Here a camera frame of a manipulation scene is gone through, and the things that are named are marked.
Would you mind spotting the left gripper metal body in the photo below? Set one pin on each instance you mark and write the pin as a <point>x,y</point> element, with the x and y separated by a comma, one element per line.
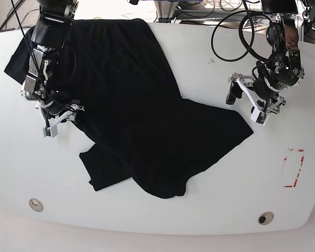
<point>283,68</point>

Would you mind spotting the right gripper metal body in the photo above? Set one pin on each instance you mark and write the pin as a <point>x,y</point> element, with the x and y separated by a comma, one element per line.
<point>52,103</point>

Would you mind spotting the black t-shirt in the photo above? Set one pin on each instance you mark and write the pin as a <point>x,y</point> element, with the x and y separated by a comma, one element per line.
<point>141,126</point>

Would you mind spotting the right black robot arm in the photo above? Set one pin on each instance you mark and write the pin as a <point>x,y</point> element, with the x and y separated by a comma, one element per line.
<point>49,35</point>

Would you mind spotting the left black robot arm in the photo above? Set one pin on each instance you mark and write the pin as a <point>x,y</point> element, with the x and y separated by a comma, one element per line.
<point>276,8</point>

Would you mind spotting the red tape rectangle marking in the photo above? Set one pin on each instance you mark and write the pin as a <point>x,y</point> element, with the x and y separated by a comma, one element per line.
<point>292,165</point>

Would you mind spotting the left table grommet hole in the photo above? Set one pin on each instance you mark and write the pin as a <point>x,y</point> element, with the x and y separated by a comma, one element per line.
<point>36,205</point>

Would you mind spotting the table grommet hole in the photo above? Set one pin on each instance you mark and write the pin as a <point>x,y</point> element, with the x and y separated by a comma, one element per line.
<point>265,218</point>
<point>36,205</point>

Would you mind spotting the right table grommet hole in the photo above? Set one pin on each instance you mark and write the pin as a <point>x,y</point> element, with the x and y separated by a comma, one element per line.
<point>265,218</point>

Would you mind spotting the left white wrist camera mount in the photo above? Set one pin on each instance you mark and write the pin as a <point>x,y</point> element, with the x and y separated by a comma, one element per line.
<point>259,95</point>

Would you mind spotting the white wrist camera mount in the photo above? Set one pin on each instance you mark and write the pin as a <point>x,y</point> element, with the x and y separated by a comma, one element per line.
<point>259,95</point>
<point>53,126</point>

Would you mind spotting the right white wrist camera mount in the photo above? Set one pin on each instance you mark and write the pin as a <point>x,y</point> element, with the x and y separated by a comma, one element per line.
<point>53,126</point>

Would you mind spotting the aluminium frame stand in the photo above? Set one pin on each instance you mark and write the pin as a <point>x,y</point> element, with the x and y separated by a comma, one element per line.
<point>166,10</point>

